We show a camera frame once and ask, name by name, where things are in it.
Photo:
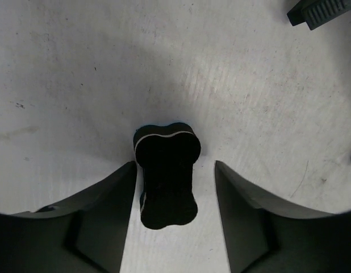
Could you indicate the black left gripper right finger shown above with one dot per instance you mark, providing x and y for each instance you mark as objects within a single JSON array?
[{"x": 266, "y": 233}]

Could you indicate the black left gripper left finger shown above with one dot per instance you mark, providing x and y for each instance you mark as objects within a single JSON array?
[{"x": 85, "y": 232}]

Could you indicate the black bone-shaped whiteboard eraser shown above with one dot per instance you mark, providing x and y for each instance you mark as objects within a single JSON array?
[{"x": 166, "y": 155}]

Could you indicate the black whiteboard stand clip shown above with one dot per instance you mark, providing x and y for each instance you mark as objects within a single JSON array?
[{"x": 316, "y": 13}]

